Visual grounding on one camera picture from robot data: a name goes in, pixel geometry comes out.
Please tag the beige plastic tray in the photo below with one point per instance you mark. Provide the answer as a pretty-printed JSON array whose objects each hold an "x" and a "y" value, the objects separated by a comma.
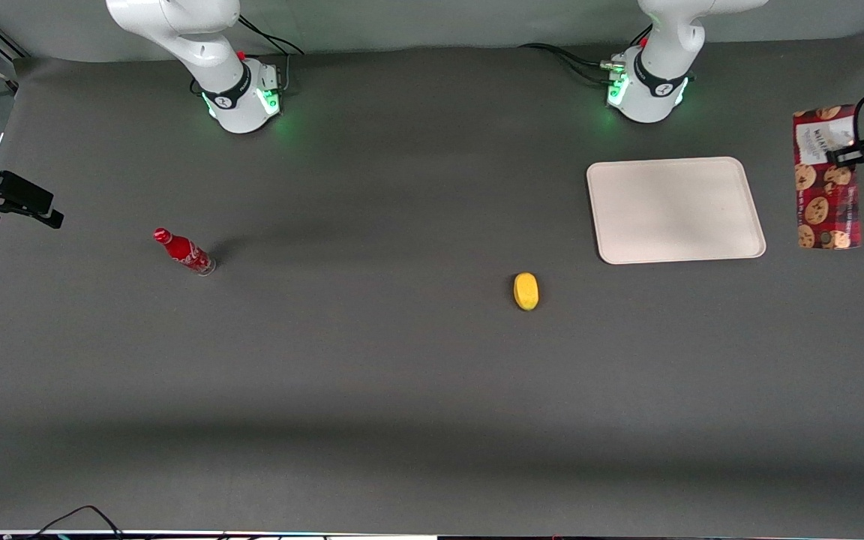
[{"x": 676, "y": 210}]

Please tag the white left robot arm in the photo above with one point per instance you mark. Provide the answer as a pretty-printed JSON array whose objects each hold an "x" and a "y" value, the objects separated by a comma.
[{"x": 664, "y": 52}]

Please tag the yellow sponge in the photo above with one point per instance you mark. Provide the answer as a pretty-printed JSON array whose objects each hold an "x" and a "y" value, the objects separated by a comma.
[{"x": 526, "y": 291}]

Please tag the red soda bottle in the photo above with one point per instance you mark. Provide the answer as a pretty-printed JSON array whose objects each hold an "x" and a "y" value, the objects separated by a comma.
[{"x": 183, "y": 251}]

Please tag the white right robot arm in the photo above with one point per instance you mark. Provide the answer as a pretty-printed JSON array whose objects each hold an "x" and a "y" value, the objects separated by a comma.
[{"x": 199, "y": 45}]

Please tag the red cookie box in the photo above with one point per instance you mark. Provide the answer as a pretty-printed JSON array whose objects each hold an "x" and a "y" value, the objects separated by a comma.
[{"x": 826, "y": 199}]

